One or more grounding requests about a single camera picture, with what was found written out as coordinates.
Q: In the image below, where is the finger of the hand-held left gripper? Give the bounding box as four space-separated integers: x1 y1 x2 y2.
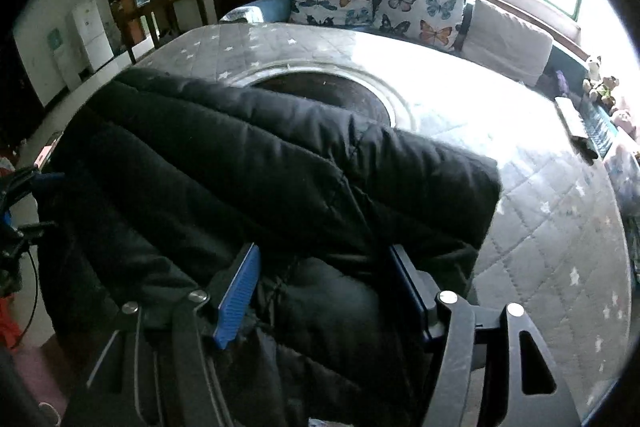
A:
0 167 67 208
0 220 57 259

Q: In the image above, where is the round metal stove plate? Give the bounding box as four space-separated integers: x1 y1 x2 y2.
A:
231 61 417 134

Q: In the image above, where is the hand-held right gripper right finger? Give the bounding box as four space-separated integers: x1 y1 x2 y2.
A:
388 244 583 427

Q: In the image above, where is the blue sofa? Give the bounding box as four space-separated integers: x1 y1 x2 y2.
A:
219 0 640 188

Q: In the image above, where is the pink plush toy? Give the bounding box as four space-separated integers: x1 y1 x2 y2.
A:
611 106 639 138

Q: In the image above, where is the white plush toy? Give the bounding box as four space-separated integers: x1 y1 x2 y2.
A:
582 54 604 81

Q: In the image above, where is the black puffer jacket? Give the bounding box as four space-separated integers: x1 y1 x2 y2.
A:
35 68 504 427

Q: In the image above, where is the black cable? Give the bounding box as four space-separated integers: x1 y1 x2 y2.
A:
14 246 42 349

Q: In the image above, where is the grey remote control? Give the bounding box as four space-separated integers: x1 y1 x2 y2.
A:
554 96 589 141

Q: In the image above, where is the white water dispenser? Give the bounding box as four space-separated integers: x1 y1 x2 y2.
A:
47 28 84 91

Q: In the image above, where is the grey quilted star table cover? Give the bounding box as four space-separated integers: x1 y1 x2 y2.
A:
134 22 634 427

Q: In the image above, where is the red plastic stool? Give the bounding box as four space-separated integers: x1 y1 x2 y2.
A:
0 296 24 351

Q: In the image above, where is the pink floor mat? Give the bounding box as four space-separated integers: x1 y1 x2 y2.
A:
14 346 68 413

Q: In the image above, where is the plain grey cushion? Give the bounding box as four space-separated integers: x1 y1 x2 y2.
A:
462 0 555 87

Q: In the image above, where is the small pink box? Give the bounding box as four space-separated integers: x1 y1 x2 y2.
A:
36 131 64 168

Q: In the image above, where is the white cabinet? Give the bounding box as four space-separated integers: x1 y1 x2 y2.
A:
67 0 114 74

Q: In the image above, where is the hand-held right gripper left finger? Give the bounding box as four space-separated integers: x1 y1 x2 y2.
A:
65 242 262 427

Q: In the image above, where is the brown plush bear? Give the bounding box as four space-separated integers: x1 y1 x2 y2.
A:
589 76 622 111

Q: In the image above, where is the black ribbed box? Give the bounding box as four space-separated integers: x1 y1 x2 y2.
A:
581 106 614 161

